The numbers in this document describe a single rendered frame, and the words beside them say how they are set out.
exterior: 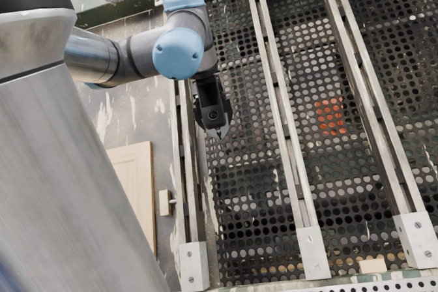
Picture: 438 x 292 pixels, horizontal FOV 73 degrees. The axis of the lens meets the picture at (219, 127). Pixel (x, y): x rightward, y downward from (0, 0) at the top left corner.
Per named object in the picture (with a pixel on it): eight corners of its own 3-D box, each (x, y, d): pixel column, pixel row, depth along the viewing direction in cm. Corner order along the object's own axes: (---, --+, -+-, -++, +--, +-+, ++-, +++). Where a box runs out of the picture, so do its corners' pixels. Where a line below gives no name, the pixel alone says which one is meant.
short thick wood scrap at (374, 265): (361, 272, 78) (362, 274, 76) (358, 260, 79) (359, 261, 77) (385, 270, 77) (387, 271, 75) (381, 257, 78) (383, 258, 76)
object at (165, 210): (163, 216, 96) (160, 216, 93) (162, 191, 99) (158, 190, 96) (172, 215, 96) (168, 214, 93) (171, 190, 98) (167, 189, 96)
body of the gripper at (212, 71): (224, 92, 75) (214, 50, 67) (230, 113, 68) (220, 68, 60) (195, 100, 75) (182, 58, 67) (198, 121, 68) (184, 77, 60)
